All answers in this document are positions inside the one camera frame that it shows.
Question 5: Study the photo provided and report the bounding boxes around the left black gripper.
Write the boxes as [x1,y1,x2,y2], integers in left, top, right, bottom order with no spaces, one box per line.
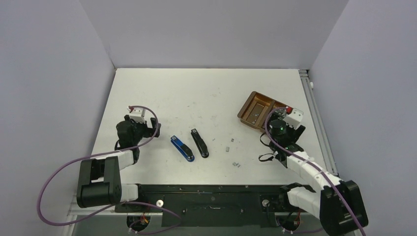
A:
[125,115,160,145]

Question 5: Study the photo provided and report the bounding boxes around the brown plastic tray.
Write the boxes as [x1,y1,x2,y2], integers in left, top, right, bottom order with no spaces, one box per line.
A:
[237,91,294,130]

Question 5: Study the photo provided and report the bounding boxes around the blue stapler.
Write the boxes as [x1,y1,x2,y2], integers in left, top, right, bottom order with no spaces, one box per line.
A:
[170,135,195,162]

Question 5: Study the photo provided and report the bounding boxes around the black stapler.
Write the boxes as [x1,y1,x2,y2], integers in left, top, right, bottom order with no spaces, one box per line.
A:
[190,129,209,158]

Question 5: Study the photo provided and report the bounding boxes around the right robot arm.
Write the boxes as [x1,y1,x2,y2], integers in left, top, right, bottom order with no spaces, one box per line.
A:
[264,119,369,236]

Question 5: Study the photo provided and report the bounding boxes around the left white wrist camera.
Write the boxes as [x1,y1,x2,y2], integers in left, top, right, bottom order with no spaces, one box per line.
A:
[128,108,146,124]

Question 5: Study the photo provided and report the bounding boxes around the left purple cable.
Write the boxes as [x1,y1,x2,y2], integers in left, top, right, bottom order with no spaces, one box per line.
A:
[36,105,182,235]

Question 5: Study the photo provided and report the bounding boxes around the aluminium side rail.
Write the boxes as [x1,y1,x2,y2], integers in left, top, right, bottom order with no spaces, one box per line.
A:
[298,69,339,176]

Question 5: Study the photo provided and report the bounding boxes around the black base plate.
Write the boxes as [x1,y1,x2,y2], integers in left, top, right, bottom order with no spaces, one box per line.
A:
[115,184,299,228]

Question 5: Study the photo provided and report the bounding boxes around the aluminium front rail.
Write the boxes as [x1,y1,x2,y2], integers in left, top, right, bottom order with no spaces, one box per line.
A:
[67,192,361,216]

